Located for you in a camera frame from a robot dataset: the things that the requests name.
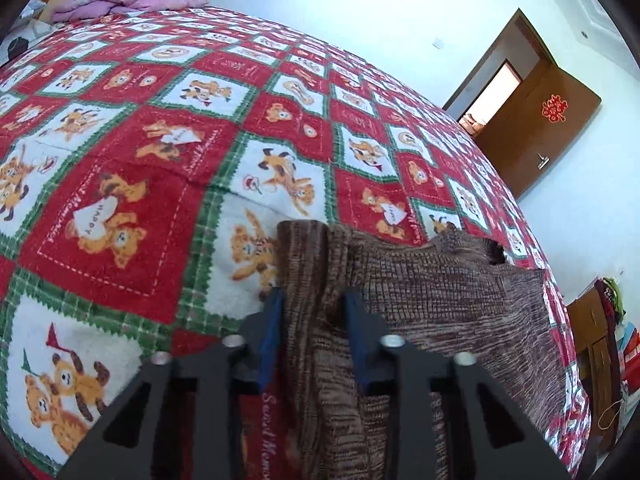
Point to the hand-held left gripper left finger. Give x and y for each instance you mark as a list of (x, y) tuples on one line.
[(270, 340)]

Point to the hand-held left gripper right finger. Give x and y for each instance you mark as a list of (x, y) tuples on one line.
[(356, 340)]

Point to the brown knitted sweater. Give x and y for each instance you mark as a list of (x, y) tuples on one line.
[(415, 320)]

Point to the red checkered printed bear blanket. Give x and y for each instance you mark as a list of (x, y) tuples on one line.
[(150, 160)]

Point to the wooden cabinet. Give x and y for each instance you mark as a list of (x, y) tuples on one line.
[(595, 360)]

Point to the brown wooden door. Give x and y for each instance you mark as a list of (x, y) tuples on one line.
[(545, 130)]

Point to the red paper door decoration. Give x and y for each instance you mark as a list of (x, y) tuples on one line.
[(552, 109)]

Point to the white pillow with dark spots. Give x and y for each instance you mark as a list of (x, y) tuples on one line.
[(20, 35)]

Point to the white wall switch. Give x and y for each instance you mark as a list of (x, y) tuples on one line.
[(438, 42)]

